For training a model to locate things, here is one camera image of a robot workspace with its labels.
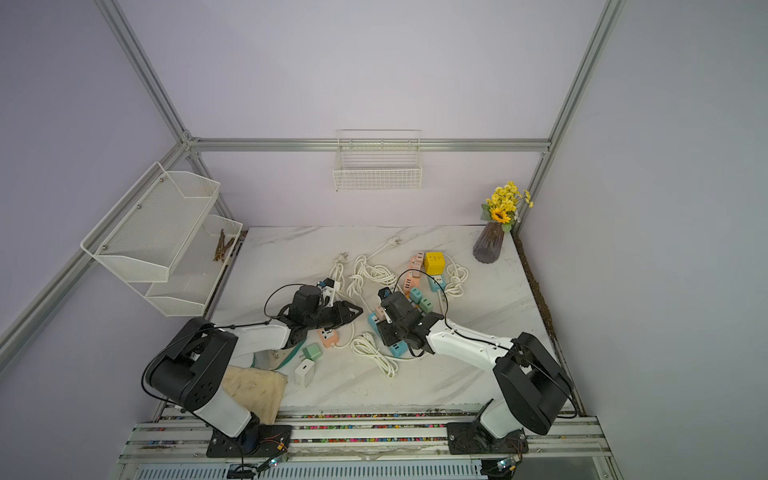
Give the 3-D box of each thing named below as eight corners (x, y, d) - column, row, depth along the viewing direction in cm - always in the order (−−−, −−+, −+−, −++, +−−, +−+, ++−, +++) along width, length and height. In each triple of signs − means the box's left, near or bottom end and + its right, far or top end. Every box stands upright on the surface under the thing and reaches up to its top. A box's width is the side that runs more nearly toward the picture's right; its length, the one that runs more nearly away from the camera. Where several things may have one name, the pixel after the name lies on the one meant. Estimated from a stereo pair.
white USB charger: (296, 383, 84) (290, 377, 80) (307, 363, 88) (302, 356, 83) (307, 388, 83) (302, 382, 79) (318, 368, 87) (314, 361, 83)
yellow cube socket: (425, 277, 106) (427, 264, 101) (424, 263, 110) (425, 251, 105) (443, 277, 106) (445, 264, 101) (441, 263, 110) (443, 251, 105)
